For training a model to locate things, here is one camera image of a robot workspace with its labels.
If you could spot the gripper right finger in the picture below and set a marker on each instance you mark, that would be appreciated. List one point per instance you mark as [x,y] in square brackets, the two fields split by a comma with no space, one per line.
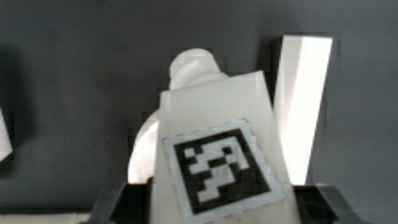
[323,207]

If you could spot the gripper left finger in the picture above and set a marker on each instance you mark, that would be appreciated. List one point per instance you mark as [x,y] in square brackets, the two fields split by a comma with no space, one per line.
[121,206]

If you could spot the white stool leg with tag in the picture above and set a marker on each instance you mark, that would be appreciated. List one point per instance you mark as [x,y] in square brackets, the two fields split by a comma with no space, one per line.
[208,153]

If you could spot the white right rail wall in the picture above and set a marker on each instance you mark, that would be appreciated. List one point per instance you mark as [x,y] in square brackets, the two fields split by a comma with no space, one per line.
[297,101]

